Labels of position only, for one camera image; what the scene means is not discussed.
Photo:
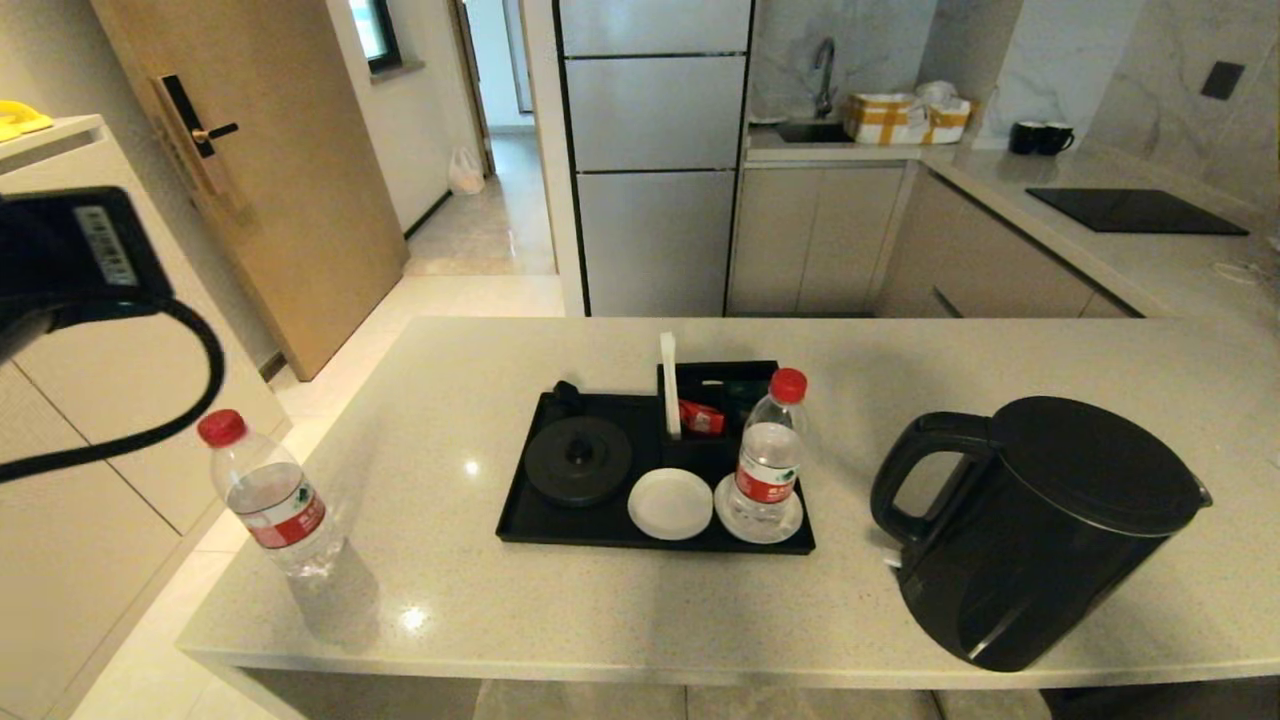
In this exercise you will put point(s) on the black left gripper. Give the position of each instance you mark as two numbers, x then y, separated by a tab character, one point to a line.
50	250

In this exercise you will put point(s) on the red-capped plastic water bottle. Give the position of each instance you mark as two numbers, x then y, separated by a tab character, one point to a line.
270	500
770	455

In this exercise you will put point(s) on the black electric kettle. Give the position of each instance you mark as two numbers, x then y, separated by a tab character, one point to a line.
1050	540

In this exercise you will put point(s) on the black round kettle base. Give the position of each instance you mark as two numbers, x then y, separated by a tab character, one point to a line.
580	460

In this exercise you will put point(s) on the yellow object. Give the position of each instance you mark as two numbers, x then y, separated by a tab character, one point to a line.
18	118

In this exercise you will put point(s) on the white cabinet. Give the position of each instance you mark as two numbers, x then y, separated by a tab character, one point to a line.
110	400

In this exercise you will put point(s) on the light wooden door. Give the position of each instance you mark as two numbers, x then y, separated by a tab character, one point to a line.
290	200

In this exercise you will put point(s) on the dark framed window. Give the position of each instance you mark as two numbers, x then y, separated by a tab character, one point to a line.
372	30

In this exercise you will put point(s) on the white tied plastic bag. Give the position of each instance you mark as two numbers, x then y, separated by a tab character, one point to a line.
465	172

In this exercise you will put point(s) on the black serving tray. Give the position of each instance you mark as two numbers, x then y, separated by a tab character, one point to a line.
570	528

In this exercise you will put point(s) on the silver refrigerator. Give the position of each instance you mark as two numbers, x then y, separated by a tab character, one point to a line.
655	200

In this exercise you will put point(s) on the white stick sachet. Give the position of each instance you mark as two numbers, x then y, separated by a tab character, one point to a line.
670	385

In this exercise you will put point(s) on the white paper coaster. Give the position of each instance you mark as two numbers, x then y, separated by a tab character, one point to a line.
670	505
726	518

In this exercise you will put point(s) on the black condiment holder box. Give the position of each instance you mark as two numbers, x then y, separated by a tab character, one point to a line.
735	375

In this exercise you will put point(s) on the beige kitchen base cabinets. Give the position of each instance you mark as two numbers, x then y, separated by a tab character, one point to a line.
810	240

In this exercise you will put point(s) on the steel kitchen sink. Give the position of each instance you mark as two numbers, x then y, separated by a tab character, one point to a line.
815	131

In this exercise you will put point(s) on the chrome kitchen faucet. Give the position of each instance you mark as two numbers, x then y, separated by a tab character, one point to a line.
826	94

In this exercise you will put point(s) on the cardboard box with yellow tape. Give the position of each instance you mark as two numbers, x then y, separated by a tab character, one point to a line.
885	118

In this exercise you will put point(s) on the white crumpled plastic bag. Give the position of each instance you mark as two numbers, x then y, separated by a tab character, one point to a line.
940	92

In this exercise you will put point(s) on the black mug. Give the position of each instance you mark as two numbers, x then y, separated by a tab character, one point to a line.
1023	138
1054	139

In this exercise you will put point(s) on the black induction cooktop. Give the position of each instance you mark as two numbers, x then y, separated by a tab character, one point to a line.
1136	211

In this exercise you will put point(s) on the dark wall socket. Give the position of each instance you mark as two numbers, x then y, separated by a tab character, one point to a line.
1223	81

